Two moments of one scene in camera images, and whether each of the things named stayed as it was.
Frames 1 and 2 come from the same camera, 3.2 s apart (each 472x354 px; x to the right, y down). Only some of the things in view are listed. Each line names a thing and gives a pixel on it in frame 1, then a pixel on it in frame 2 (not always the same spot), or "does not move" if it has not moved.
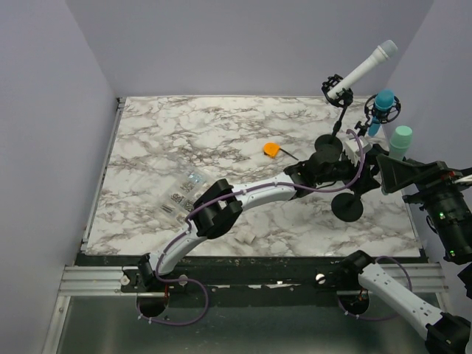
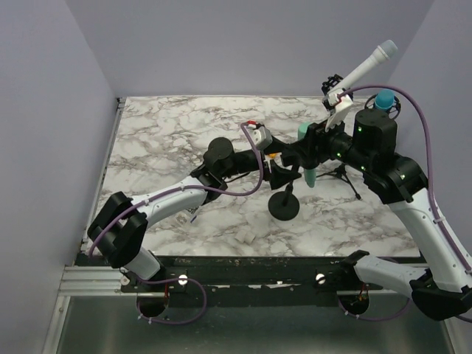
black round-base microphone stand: [347, 207] -> [285, 206]
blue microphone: [383, 102] does not move
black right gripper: [396, 172] -> [317, 135]
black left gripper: [351, 173] -> [278, 175]
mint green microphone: [400, 141] -> [310, 173]
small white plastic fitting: [245, 236] does not move
